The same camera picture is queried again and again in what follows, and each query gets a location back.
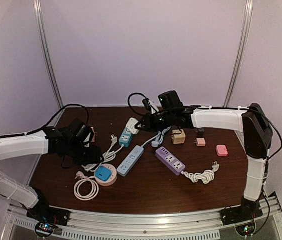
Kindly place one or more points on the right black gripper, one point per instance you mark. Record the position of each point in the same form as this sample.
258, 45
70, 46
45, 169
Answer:
147, 120

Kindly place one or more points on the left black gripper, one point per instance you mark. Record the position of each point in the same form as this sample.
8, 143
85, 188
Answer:
94, 157

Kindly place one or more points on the white square socket adapter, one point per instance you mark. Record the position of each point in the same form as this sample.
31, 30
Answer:
131, 126

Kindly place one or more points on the pink cube socket adapter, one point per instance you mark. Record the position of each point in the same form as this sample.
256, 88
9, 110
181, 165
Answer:
95, 134

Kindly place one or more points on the teal power strip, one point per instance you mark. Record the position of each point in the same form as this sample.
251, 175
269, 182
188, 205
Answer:
126, 138

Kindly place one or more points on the blue square adapter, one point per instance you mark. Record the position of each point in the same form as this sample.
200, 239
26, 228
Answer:
103, 173

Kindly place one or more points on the beige cube socket adapter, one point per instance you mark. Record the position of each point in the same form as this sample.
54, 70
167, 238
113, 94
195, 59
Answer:
178, 136

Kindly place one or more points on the light blue power strip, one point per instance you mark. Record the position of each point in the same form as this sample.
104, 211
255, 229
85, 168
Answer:
128, 163

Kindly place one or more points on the purple usb power strip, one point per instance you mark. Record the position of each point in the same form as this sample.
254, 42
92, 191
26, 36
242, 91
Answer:
170, 161

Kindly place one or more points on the dark blue usb charger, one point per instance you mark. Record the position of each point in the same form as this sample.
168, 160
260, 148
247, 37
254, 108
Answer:
200, 132

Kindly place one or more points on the small pink charger plug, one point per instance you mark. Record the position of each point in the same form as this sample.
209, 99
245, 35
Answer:
200, 142

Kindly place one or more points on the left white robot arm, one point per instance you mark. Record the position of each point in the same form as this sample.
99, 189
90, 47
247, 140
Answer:
64, 142

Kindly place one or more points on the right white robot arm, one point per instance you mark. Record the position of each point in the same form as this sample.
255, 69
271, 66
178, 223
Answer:
249, 121

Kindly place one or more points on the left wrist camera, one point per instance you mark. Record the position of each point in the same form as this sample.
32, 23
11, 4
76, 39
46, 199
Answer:
80, 132

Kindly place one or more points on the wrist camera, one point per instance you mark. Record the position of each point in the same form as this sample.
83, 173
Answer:
169, 99
80, 132

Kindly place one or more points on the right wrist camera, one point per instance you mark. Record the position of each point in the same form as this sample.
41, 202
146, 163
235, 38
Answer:
169, 99

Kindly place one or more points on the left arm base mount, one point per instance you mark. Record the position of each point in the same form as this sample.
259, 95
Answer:
50, 215

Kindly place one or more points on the aluminium front rail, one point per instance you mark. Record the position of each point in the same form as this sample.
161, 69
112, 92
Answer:
85, 225

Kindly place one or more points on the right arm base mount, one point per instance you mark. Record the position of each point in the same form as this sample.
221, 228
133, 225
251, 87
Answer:
237, 214

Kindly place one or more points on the left aluminium frame post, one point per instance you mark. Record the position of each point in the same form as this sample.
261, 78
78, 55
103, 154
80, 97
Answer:
38, 11

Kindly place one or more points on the aluminium frame post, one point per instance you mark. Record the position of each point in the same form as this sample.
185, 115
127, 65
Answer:
244, 36
38, 11

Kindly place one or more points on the right aluminium frame post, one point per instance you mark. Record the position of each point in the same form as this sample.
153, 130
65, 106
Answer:
244, 36

